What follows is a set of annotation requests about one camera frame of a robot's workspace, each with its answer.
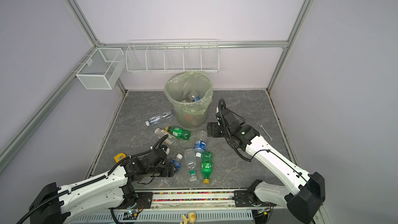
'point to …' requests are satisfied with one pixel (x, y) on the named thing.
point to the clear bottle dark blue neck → (155, 120)
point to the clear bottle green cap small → (190, 158)
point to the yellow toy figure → (192, 218)
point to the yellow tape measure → (119, 157)
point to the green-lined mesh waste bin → (190, 93)
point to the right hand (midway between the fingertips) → (214, 127)
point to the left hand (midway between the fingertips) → (172, 172)
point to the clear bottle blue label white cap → (176, 162)
